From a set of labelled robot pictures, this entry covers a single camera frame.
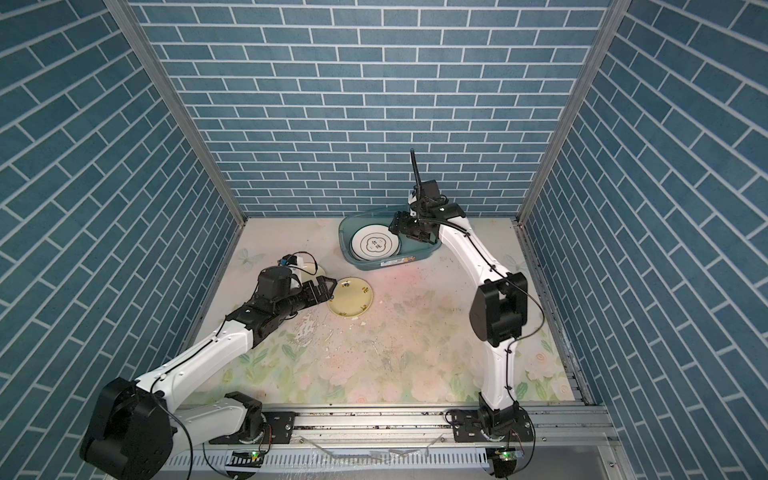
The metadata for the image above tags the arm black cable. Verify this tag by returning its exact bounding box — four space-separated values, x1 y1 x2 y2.
409 148 547 397
143 251 319 480

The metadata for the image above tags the yellow plate with small prints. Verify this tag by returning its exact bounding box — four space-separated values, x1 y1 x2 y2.
327 277 374 318

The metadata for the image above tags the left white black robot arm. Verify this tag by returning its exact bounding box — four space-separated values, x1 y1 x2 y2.
79 265 338 479

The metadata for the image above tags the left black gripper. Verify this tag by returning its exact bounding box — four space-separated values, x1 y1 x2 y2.
274 275 338 320

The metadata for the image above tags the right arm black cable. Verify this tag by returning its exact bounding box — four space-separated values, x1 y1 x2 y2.
409 148 547 397

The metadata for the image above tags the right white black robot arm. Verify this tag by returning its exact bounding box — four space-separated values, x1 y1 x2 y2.
389 180 529 437

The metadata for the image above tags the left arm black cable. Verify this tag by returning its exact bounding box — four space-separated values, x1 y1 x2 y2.
143 251 319 480

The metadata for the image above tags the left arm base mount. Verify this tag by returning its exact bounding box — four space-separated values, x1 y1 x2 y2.
209 411 297 446

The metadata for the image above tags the aluminium front rail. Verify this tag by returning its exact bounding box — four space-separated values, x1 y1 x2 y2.
161 405 634 479

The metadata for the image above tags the cream plate with black patch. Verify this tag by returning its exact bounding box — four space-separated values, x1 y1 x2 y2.
298 263 325 283

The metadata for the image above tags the white plate black flower outline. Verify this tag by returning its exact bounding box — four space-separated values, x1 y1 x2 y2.
351 225 401 261

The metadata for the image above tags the teal translucent plastic bin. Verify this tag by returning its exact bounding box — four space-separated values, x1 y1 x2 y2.
338 206 441 271

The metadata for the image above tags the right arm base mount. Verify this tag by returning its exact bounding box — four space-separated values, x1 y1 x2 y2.
443 407 535 443

